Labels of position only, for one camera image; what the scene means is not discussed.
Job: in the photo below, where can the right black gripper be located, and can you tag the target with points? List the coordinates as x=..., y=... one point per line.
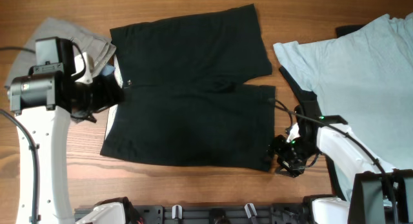
x=276, y=146

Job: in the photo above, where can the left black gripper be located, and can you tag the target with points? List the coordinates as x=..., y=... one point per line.
x=111, y=93

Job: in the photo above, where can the black shorts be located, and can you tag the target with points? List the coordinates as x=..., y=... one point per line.
x=187, y=98

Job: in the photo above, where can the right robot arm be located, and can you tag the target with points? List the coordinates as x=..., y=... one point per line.
x=381, y=193

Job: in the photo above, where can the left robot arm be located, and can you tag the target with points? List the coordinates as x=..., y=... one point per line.
x=43, y=193

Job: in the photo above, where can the folded blue denim garment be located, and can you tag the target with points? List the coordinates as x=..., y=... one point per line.
x=107, y=70

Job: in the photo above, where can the folded grey trousers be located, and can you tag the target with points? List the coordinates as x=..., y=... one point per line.
x=90, y=46

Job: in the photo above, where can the light blue t-shirt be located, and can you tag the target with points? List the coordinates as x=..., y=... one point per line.
x=366, y=78

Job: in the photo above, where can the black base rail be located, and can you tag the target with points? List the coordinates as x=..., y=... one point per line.
x=276, y=213

